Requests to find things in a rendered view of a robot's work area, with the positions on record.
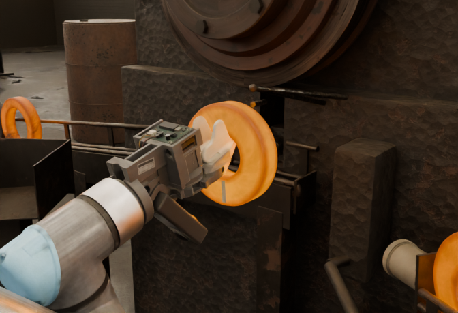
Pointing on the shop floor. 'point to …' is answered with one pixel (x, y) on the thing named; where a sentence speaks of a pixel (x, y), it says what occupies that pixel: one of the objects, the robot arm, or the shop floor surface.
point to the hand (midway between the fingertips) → (229, 140)
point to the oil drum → (97, 74)
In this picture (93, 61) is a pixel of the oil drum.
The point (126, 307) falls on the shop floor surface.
